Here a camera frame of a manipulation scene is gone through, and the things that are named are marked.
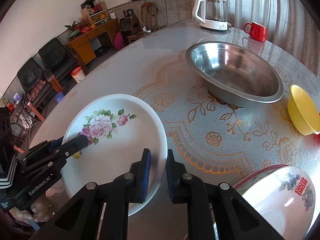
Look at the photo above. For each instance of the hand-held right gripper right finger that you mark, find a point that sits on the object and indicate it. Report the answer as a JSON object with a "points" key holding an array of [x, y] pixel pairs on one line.
{"points": [[171, 175]]}

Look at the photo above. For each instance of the wooden chair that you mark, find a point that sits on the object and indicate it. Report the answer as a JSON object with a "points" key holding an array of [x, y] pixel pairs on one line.
{"points": [[147, 7]]}

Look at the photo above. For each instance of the white glass electric kettle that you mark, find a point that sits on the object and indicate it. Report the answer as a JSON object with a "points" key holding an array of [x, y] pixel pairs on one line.
{"points": [[212, 17]]}

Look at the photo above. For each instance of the small white device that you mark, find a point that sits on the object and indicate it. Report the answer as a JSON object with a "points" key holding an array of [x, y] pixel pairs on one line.
{"points": [[112, 15]]}

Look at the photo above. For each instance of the person's left hand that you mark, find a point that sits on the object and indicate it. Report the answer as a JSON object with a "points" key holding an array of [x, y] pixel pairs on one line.
{"points": [[37, 211]]}

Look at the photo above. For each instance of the white and red waste bin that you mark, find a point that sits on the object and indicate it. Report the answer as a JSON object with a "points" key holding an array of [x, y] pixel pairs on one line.
{"points": [[78, 75]]}

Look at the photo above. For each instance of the stainless steel bowl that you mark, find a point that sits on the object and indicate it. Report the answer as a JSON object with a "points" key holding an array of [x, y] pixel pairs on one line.
{"points": [[237, 80]]}

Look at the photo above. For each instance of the purple plastic stool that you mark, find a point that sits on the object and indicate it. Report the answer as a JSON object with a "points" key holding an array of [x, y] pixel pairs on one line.
{"points": [[60, 97]]}

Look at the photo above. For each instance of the glass coffee table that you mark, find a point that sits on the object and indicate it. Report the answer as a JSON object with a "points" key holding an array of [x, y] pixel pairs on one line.
{"points": [[22, 120]]}

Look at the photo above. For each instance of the small wooden stool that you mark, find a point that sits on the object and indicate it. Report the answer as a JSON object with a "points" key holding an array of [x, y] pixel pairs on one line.
{"points": [[135, 37]]}

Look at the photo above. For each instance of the plaid seat cushion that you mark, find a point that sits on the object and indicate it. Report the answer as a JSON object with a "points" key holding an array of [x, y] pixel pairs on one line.
{"points": [[37, 90]]}

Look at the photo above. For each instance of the yellow plastic bowl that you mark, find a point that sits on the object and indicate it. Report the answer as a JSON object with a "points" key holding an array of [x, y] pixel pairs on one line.
{"points": [[302, 112]]}

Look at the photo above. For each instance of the pink plastic object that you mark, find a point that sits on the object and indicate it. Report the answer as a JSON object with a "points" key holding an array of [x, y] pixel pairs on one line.
{"points": [[119, 42]]}

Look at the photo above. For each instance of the wooden desktop shelf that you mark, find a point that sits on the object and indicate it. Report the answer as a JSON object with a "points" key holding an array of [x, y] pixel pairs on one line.
{"points": [[98, 17]]}

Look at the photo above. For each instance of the black karaoke speaker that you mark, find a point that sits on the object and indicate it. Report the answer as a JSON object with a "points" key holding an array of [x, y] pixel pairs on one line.
{"points": [[126, 25]]}

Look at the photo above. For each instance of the white plate with red characters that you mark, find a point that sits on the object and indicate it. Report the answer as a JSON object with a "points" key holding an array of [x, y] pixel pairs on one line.
{"points": [[275, 205]]}

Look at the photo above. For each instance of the grey sheer window curtain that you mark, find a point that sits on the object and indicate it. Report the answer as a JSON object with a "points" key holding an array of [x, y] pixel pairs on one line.
{"points": [[250, 0]]}

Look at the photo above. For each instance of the white power strip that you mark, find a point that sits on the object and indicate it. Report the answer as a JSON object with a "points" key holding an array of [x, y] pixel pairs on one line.
{"points": [[147, 29]]}

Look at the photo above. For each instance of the orange wooden desk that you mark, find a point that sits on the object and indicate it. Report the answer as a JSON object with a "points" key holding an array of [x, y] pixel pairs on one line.
{"points": [[82, 47]]}

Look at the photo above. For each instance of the red mug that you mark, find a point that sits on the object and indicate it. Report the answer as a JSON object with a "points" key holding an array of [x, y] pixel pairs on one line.
{"points": [[257, 31]]}

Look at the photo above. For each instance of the potted plant in green dish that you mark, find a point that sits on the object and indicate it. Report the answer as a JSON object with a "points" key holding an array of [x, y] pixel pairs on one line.
{"points": [[72, 31]]}

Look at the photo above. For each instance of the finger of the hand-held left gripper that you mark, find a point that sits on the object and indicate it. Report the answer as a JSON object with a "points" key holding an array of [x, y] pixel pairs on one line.
{"points": [[75, 145], [53, 145]]}

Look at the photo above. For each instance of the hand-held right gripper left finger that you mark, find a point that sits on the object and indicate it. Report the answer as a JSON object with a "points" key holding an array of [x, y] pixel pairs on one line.
{"points": [[146, 175]]}

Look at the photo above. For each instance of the white rose print plate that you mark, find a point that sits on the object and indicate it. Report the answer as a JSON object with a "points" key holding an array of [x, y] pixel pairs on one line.
{"points": [[130, 130]]}

